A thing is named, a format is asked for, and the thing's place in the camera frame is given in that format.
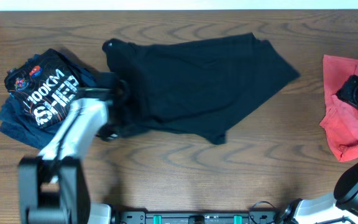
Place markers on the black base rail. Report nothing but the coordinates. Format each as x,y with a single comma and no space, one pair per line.
140,217

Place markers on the black printed folded shirt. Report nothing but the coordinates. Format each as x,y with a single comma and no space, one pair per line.
44,86

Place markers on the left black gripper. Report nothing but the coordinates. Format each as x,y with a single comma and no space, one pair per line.
117,111

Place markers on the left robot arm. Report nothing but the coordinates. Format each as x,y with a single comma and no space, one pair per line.
52,185

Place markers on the red t-shirt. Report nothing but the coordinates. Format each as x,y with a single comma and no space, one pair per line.
341,119

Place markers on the black t-shirt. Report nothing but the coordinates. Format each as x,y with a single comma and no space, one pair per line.
202,87

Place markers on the navy blue folded shirt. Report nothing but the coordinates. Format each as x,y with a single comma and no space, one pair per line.
18,126

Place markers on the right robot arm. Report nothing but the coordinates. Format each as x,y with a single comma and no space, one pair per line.
339,206

